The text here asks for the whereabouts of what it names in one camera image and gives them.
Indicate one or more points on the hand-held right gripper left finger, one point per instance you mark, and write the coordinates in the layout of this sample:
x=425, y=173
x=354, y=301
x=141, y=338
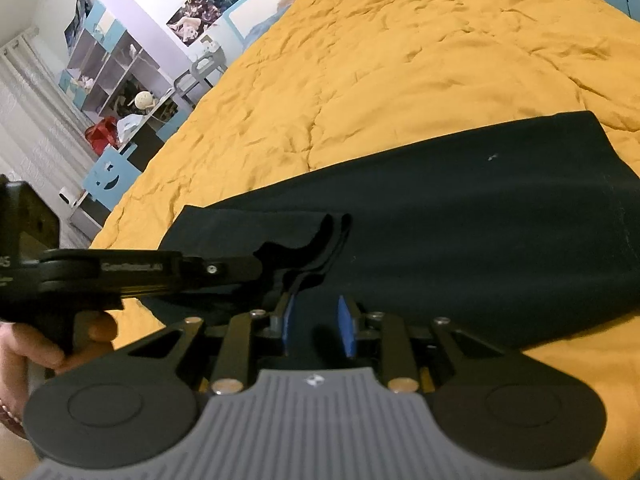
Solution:
x=285, y=327

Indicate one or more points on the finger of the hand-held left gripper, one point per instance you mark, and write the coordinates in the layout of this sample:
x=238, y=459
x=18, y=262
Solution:
x=227, y=267

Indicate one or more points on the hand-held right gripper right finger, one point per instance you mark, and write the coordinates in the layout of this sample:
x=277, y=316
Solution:
x=346, y=327

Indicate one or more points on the black pants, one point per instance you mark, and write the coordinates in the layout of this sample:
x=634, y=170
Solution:
x=450, y=235

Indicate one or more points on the person's left hand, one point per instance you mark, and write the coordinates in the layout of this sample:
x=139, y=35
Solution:
x=35, y=345

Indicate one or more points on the small white device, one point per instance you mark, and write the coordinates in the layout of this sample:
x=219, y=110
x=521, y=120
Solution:
x=71, y=197

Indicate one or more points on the blue face chair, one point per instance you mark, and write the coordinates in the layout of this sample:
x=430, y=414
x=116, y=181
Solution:
x=110, y=172

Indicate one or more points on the red bag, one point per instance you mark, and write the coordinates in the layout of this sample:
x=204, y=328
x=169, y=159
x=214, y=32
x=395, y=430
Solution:
x=102, y=135

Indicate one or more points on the white curtain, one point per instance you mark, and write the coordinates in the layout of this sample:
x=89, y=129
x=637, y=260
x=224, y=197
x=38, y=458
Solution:
x=35, y=125

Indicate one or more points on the white desk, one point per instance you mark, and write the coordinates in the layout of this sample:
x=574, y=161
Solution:
x=150, y=130

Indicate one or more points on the white plastic bag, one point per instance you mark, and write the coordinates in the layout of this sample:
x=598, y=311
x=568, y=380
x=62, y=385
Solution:
x=129, y=124

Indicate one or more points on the white round ball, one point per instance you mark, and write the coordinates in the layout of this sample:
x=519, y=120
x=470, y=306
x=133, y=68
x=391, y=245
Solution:
x=144, y=100

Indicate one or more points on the grey trolley cart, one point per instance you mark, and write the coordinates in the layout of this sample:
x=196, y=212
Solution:
x=200, y=72

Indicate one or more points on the blue pillow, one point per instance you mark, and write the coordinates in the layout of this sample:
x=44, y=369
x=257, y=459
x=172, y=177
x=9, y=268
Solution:
x=272, y=15

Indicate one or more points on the blue and white headboard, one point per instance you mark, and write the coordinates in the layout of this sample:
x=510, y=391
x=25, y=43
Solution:
x=260, y=7

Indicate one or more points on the yellow quilt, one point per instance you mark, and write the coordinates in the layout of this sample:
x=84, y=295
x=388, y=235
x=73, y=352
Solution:
x=400, y=60

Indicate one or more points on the white and blue wall shelf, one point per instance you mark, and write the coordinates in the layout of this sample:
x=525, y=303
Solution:
x=107, y=55

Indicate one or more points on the wide figure wall poster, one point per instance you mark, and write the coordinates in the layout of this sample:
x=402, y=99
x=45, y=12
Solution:
x=210, y=7

